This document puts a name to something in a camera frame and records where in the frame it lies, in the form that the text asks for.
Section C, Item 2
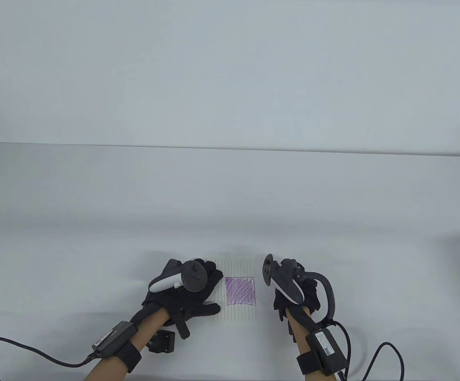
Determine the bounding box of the black braided cable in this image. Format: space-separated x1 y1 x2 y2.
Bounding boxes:
321 319 406 381
0 337 98 381

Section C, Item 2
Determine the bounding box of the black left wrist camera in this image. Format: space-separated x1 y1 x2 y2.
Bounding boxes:
148 329 175 353

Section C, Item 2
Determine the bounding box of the black braided right cable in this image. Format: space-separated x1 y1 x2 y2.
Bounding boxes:
321 319 406 381

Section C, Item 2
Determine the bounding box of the black left wrist sensor box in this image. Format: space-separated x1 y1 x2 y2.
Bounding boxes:
91 321 139 356

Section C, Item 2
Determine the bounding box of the black braided left cable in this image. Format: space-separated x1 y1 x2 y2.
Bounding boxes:
0 337 98 381

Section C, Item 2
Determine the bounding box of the white and black left controller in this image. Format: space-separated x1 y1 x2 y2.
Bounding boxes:
147 258 207 293

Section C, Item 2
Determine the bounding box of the white and black controller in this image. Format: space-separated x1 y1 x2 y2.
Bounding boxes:
262 254 337 320
147 258 207 293

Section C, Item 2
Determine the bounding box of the black right wrist sensor box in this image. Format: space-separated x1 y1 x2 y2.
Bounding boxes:
306 329 349 375

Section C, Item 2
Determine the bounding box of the black right wrist strap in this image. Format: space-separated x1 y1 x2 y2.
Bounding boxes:
296 351 322 376

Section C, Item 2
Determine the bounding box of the white and black right controller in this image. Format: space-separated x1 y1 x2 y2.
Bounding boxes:
262 254 337 320

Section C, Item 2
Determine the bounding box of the white lined paper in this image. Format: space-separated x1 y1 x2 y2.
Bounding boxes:
204 260 259 323

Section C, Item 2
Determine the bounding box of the person's left forearm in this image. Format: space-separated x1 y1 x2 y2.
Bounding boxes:
85 308 172 381

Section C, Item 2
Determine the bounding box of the black wrist sensor box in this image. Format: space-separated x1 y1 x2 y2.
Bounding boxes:
91 321 139 356
306 329 349 375

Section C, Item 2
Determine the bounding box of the black wrist strap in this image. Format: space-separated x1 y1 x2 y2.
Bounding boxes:
296 351 322 376
106 341 143 373

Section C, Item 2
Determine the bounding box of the black left wrist strap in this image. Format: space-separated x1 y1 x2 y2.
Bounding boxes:
106 341 143 373

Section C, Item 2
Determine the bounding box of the person's right hand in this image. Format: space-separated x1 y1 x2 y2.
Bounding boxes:
273 262 322 323

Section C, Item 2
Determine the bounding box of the person's left hand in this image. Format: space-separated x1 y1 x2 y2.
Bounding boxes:
129 258 224 339

